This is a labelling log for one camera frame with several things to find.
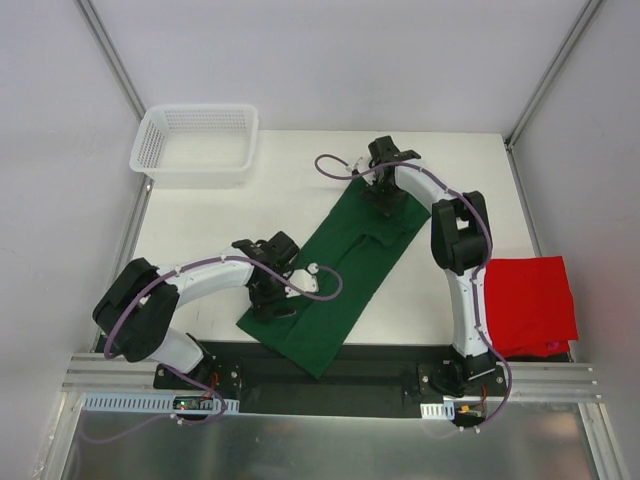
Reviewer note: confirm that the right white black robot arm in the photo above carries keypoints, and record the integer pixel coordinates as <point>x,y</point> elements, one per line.
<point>461,246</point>

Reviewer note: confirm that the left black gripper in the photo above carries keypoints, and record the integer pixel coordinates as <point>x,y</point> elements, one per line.
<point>270,304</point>

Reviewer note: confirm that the right aluminium frame post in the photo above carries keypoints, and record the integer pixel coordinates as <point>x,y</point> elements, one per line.
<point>576,32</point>

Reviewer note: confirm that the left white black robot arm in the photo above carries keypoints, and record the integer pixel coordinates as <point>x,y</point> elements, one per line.
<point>136,312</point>

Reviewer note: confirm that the white cable duct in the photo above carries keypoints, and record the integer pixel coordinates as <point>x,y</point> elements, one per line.
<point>438,411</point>
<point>151,403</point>

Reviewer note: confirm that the left white cable duct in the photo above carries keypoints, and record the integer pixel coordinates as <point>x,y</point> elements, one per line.
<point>151,403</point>

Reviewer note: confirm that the left aluminium frame post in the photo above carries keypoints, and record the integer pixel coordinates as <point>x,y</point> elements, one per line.
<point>99,32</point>

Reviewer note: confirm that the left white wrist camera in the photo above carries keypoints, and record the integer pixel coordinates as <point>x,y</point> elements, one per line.
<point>304,281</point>

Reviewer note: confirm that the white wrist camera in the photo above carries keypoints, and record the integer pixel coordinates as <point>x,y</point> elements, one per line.
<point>304,281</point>
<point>360,168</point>

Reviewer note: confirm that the green t shirt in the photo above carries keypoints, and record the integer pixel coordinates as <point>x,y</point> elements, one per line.
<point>362,246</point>

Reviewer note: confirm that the right white cable duct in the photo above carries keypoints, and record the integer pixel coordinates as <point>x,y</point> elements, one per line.
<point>438,411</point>

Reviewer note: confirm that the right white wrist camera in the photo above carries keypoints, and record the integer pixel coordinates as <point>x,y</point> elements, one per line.
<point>360,168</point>

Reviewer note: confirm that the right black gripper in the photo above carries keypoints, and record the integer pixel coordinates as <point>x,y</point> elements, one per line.
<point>385,195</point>

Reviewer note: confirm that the red folded t shirt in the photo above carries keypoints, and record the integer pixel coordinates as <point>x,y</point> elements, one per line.
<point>530,307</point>

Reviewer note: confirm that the aluminium frame post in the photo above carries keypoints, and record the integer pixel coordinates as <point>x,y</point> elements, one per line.
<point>576,32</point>
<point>99,32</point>

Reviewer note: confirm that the white plastic mesh basket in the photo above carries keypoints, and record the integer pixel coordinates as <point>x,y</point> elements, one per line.
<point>196,146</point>

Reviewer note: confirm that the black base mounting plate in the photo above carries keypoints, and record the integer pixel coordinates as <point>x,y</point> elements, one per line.
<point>372,381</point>

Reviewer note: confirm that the aluminium front rail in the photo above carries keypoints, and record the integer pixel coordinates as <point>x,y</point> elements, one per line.
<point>537,382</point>

